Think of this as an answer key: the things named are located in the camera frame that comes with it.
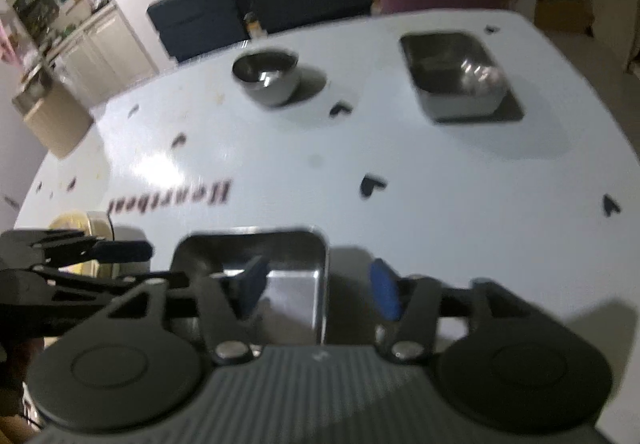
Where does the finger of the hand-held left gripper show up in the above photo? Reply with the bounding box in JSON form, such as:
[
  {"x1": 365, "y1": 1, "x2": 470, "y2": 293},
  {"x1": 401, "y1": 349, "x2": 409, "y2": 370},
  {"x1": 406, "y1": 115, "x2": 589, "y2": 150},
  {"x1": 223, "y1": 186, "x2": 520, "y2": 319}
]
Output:
[
  {"x1": 0, "y1": 229, "x2": 154, "y2": 267},
  {"x1": 0, "y1": 268, "x2": 173, "y2": 340}
]

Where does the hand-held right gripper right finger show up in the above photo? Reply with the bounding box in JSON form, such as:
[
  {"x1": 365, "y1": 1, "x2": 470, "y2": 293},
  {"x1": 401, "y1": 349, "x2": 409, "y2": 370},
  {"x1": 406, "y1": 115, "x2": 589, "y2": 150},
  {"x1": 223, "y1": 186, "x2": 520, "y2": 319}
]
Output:
[{"x1": 369, "y1": 258, "x2": 576, "y2": 365}]

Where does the deep rectangular steel container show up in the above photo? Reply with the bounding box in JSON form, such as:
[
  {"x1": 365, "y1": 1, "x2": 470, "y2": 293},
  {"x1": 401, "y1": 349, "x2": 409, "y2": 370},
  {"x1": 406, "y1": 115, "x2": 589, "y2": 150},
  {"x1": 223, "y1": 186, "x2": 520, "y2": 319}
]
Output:
[{"x1": 399, "y1": 30, "x2": 511, "y2": 121}]

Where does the cream bowl with handles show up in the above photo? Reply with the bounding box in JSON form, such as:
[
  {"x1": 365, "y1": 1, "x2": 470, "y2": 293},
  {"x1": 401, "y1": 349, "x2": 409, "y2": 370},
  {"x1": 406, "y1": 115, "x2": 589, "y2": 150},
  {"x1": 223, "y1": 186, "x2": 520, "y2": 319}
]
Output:
[{"x1": 47, "y1": 210, "x2": 153, "y2": 277}]

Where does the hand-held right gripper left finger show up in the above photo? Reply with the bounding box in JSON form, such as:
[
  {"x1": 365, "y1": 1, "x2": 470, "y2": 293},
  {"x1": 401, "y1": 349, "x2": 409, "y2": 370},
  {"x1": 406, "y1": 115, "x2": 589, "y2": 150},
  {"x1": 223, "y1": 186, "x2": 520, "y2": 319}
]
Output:
[{"x1": 70, "y1": 256, "x2": 269, "y2": 365}]

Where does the cardboard box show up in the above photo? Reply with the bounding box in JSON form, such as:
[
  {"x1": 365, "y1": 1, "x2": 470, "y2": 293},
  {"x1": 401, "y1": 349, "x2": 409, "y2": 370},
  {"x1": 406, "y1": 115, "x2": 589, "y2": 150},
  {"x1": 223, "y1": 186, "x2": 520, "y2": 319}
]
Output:
[{"x1": 534, "y1": 0, "x2": 597, "y2": 35}]

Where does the beige cooker with steel lid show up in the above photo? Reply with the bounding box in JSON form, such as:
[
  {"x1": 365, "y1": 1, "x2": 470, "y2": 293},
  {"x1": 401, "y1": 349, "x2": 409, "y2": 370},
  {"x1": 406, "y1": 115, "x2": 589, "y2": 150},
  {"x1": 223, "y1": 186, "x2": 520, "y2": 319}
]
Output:
[{"x1": 11, "y1": 66, "x2": 95, "y2": 159}]

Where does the round steel bowl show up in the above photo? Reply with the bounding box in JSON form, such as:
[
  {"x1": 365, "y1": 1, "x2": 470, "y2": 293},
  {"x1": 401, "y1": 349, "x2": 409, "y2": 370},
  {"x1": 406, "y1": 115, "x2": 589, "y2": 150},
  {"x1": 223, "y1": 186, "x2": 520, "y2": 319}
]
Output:
[{"x1": 231, "y1": 51, "x2": 301, "y2": 107}]

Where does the white cabinet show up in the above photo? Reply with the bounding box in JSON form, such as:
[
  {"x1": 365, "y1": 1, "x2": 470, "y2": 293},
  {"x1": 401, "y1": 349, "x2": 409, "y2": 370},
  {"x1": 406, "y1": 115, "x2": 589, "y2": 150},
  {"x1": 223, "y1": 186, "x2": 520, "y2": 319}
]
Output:
[{"x1": 45, "y1": 8, "x2": 157, "y2": 100}]

